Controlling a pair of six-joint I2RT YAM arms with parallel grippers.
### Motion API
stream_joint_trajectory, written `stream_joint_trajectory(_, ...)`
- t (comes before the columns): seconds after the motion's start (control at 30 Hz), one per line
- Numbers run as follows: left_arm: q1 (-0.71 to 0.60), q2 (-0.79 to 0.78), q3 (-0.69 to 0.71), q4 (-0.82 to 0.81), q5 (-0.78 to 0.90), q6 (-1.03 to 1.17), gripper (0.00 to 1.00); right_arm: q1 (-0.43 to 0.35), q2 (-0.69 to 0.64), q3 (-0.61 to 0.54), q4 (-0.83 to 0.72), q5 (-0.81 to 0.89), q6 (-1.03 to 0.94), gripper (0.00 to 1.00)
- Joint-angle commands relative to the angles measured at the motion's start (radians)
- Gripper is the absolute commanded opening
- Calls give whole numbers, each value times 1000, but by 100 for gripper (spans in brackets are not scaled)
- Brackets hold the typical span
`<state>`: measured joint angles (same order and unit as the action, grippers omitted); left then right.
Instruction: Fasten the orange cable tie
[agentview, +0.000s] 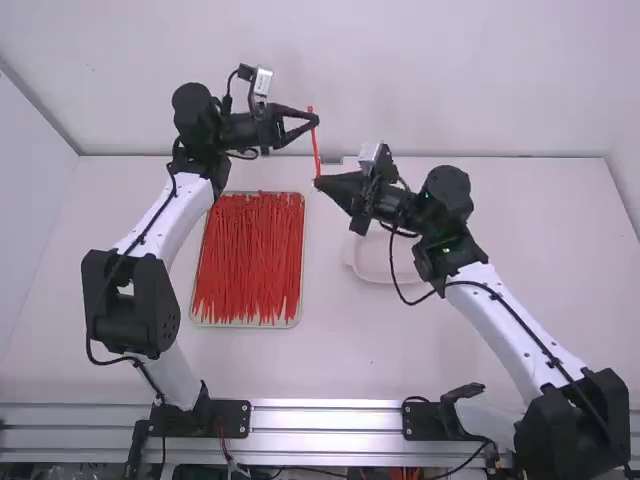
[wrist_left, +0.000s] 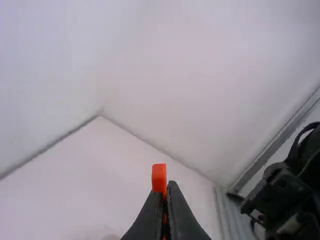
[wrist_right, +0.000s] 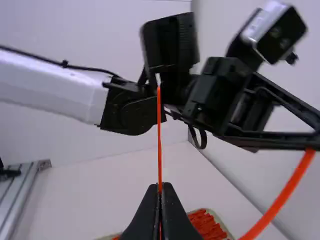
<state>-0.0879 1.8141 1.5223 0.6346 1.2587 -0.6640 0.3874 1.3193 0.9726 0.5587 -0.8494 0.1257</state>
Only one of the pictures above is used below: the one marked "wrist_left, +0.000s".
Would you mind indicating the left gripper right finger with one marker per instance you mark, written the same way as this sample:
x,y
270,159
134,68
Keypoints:
x,y
182,220

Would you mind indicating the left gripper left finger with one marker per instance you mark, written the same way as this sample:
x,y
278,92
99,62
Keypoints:
x,y
147,220

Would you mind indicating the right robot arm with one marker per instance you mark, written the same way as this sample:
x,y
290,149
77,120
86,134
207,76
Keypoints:
x,y
287,195

